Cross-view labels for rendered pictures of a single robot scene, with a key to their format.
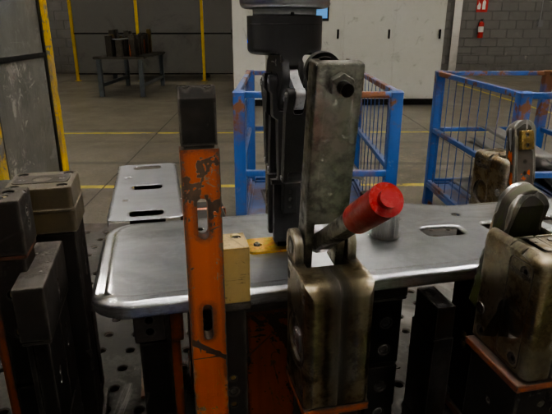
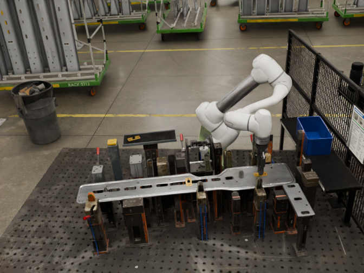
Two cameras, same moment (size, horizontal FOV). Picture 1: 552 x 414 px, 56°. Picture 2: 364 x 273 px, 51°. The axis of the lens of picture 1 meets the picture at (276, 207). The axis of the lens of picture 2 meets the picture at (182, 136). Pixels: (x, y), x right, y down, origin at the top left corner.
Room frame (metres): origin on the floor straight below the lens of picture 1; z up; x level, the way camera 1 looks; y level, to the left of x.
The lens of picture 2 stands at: (2.58, -0.13, 2.53)
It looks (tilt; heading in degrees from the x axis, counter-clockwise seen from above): 31 degrees down; 190
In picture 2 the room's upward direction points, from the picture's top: 4 degrees counter-clockwise
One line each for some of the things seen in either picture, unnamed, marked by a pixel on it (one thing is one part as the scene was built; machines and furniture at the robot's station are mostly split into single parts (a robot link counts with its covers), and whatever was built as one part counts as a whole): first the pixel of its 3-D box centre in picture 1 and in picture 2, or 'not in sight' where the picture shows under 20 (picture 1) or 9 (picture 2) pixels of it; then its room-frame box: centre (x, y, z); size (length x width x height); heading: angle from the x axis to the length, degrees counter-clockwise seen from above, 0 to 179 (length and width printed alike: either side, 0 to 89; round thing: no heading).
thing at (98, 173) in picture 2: not in sight; (102, 189); (0.62, -1.07, 0.88); 0.11 x 0.10 x 0.36; 13
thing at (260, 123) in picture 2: not in sight; (260, 122); (0.54, -0.02, 1.39); 0.13 x 0.11 x 0.16; 73
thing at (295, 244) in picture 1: (295, 245); not in sight; (0.40, -0.02, 1.06); 0.03 x 0.01 x 0.03; 13
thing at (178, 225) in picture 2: not in sight; (177, 202); (0.67, -0.54, 0.84); 0.17 x 0.06 x 0.29; 13
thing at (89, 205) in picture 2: not in sight; (97, 226); (0.96, -0.99, 0.88); 0.15 x 0.11 x 0.36; 13
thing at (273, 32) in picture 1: (284, 61); (261, 148); (0.55, -0.01, 1.20); 0.08 x 0.07 x 0.09; 13
